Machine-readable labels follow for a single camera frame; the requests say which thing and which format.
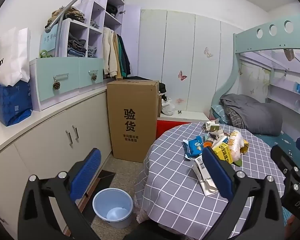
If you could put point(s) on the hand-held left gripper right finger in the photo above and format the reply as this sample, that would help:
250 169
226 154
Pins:
217 170

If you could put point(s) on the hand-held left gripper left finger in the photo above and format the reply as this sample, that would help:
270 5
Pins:
86 172

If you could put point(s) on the white barcode paper box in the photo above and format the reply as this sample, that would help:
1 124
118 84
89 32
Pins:
202 170

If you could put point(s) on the yellow carton box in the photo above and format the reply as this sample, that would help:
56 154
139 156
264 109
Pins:
222 152

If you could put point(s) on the green wrapper scrap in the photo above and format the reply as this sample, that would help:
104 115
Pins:
238 163

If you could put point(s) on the small orange capped bottle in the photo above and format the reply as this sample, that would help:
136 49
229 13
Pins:
207 144

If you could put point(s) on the clear plastic bread wrapper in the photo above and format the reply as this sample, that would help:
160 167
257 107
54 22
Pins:
236 142

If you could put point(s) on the blue wet wipes packet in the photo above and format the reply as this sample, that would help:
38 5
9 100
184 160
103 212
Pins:
193 146

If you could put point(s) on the white paper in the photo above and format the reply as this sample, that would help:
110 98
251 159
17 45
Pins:
217 133

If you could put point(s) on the yellow snack wrapper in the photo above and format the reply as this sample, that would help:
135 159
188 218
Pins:
245 146

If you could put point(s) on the light blue plastic bin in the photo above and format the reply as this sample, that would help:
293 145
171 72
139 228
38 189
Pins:
112 208

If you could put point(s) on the small cardboard box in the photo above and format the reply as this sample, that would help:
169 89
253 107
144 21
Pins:
210 125

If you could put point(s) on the teal bed sheet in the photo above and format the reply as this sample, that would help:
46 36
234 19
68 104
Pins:
287 142

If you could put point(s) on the grey checked tablecloth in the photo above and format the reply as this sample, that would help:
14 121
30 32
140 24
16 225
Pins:
170 180

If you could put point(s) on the grey quilt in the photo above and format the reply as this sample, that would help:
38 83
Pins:
255 115

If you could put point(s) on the white low cabinet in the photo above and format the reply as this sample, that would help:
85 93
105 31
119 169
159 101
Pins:
47 135

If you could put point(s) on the red storage bench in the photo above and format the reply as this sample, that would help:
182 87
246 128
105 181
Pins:
190 116

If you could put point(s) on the tall cardboard box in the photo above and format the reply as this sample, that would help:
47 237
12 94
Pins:
131 120

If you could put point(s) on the pink butterfly sticker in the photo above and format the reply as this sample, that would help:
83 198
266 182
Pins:
180 100

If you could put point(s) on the white plastic bag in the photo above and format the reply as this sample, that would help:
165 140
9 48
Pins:
168 107

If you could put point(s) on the pine cone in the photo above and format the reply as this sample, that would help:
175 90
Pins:
56 85
94 77

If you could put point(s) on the brown hanging object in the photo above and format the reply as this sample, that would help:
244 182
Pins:
289 54

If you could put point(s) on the black cloth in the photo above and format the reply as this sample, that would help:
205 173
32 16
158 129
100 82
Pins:
162 90

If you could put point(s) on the blue plastic package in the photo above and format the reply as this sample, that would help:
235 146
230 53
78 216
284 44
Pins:
13 102

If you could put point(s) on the red butterfly sticker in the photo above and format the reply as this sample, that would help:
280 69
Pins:
182 75

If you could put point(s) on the teal drawer unit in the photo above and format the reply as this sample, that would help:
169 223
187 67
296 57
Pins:
65 67

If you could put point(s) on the pale butterfly sticker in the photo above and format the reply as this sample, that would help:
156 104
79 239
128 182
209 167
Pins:
208 52

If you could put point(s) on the hanging clothes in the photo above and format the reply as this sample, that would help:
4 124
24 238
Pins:
115 55

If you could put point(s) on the white wardrobe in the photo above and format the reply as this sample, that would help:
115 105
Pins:
180 42

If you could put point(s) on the teal printed box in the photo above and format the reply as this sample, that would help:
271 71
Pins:
48 38

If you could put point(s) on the white paper bag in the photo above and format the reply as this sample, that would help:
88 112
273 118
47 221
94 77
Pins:
11 55

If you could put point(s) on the pile of folded clothes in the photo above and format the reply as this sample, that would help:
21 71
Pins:
70 13

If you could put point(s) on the lavender cube shelf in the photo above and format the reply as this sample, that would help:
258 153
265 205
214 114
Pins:
100 10

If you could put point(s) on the metal handrail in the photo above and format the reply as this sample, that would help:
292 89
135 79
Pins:
72 2

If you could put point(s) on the small blue wall holder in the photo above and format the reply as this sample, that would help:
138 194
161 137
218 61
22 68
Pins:
298 87

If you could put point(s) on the teal bunk bed frame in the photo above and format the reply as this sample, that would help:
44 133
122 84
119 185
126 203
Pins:
247 36

